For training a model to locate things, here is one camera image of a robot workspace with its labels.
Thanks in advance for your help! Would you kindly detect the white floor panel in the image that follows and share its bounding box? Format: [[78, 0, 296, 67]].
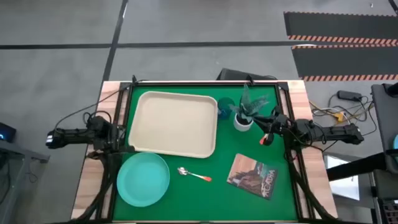
[[323, 154, 361, 202]]

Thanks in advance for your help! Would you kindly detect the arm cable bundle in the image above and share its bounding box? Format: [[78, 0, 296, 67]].
[[284, 144, 338, 222], [79, 148, 125, 223]]

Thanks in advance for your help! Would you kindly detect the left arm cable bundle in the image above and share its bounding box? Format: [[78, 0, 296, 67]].
[[79, 148, 125, 223]]

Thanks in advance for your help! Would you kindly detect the thin black left camera cable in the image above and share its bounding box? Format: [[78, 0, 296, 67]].
[[54, 81, 137, 131]]

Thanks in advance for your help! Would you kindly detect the green table mat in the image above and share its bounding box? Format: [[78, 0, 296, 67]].
[[111, 84, 299, 222]]

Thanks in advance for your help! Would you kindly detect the black floor cable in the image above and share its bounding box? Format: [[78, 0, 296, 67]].
[[323, 93, 379, 138]]

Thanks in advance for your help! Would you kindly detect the white round plant pot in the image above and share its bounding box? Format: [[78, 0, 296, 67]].
[[233, 112, 254, 133]]

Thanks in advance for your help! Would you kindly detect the black device with blue light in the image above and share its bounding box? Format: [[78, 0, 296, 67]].
[[0, 122, 17, 144]]

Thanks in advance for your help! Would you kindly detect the white floor cable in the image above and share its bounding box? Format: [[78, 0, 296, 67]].
[[309, 101, 340, 118]]

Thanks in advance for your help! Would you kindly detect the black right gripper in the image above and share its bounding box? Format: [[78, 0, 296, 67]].
[[253, 107, 298, 138]]

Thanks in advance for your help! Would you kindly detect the grey desk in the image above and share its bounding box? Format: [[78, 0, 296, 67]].
[[0, 139, 50, 224]]

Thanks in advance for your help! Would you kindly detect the metal spoon with orange handle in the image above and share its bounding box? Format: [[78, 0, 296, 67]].
[[177, 166, 213, 183]]

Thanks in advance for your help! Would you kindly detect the green artificial plant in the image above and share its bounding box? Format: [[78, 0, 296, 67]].
[[229, 83, 270, 124]]

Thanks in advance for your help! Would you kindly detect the beige plastic tray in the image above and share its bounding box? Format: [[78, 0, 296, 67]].
[[127, 90, 219, 159]]

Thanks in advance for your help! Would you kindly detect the black hazard-striped floor mat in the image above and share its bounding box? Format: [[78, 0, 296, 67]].
[[291, 44, 398, 82], [283, 11, 398, 44]]

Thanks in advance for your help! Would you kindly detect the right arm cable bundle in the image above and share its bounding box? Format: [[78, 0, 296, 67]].
[[284, 144, 338, 222]]

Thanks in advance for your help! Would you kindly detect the black slanted bar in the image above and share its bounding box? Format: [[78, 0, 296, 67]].
[[326, 152, 387, 182]]

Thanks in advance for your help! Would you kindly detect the blue faceted plastic cup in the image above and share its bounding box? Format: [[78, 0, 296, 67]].
[[217, 96, 236, 121]]

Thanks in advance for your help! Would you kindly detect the black side table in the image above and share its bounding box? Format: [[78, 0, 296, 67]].
[[371, 82, 398, 175]]

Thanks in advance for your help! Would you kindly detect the black floor case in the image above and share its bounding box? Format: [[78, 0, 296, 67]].
[[216, 68, 278, 82]]

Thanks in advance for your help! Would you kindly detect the teal round plate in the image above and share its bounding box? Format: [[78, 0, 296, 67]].
[[116, 151, 171, 208]]

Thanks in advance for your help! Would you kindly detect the black grid crate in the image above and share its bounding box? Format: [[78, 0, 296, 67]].
[[377, 198, 398, 224]]

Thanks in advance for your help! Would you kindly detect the black power adapter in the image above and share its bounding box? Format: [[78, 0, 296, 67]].
[[336, 90, 363, 102]]

